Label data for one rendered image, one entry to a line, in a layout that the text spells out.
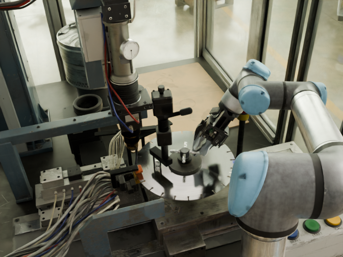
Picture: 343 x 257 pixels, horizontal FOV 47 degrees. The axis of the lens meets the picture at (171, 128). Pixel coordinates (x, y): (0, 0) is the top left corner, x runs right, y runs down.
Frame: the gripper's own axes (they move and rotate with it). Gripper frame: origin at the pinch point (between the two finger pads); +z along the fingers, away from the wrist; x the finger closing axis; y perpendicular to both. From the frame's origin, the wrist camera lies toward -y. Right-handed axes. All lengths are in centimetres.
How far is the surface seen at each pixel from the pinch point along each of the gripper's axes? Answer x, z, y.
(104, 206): -16.9, 24.3, 16.3
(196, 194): 4.6, 5.1, 14.0
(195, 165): 1.7, 2.9, 3.2
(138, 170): -13.4, 11.6, 8.5
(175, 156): -4.5, 5.6, 0.0
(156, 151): -11.5, 4.5, 5.1
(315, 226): 37.3, -8.0, 17.9
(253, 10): -3, -40, -52
